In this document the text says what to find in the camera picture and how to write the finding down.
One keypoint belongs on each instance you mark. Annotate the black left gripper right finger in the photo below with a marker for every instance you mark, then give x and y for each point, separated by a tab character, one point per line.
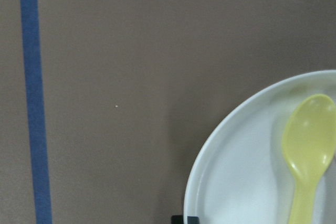
193	220

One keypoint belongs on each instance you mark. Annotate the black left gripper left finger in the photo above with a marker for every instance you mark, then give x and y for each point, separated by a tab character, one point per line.
176	219

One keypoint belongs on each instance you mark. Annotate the pink plastic spoon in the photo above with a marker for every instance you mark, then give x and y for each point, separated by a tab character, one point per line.
332	164

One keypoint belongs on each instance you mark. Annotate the yellow plastic spoon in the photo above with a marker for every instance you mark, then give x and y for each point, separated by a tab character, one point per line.
308	148

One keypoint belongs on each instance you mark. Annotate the white round plate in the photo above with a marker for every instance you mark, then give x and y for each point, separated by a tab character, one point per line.
239	175

